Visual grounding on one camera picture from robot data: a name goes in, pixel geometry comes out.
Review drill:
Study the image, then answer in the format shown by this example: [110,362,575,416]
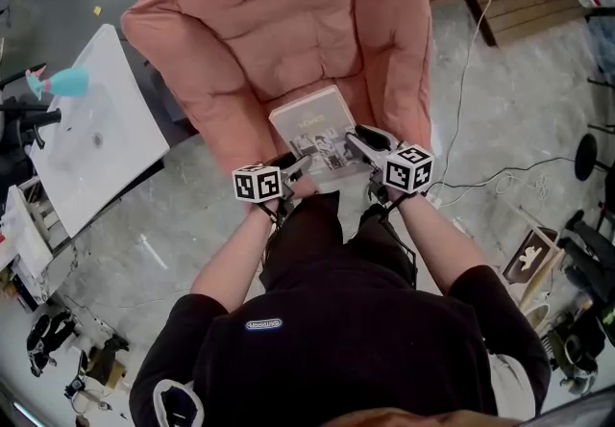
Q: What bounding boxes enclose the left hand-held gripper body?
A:
[231,163,296,205]

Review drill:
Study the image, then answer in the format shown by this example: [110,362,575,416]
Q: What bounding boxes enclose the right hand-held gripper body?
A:
[367,142,436,199]

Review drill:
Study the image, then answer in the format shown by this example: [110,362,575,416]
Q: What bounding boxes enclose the grey photo-cover book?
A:
[267,84,374,184]

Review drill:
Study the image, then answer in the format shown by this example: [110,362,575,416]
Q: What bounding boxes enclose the pink upholstered armchair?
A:
[119,0,433,198]

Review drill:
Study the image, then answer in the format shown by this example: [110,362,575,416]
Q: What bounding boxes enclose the person's left forearm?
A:
[189,198,283,314]

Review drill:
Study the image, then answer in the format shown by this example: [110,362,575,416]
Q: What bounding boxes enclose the person's right forearm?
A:
[396,191,489,296]

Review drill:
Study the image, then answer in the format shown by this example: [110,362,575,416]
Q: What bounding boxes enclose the person's black trousers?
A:
[258,191,419,291]

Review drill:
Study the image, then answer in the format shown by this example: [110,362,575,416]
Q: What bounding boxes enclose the small wooden chair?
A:
[502,225,567,315]

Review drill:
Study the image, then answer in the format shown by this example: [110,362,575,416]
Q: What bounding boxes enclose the black round stool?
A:
[574,132,615,182]

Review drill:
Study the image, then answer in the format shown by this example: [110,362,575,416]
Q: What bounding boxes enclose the person's black shirt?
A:
[128,251,552,427]

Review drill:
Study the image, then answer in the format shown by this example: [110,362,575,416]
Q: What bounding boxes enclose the wooden slat pallet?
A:
[473,0,592,49]

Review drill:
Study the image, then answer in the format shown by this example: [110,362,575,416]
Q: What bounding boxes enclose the teal spray bottle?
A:
[26,66,91,102]

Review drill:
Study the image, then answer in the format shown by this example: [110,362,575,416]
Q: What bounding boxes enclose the black faucet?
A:
[31,107,63,150]

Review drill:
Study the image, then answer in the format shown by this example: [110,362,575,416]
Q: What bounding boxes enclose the marble-pattern cabinet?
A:
[12,241,81,306]

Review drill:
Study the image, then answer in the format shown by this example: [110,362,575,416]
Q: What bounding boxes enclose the blue plastic bag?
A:
[585,13,615,75]

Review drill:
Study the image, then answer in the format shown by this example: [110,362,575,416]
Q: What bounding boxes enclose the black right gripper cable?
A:
[377,193,419,291]

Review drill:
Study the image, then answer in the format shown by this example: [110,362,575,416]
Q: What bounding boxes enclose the black floor cable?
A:
[431,156,578,190]

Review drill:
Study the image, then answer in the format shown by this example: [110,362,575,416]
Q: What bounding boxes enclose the white hanging cable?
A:
[434,0,499,205]

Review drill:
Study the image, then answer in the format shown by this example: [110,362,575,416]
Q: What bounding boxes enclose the white sink on grey frame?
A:
[28,23,172,239]

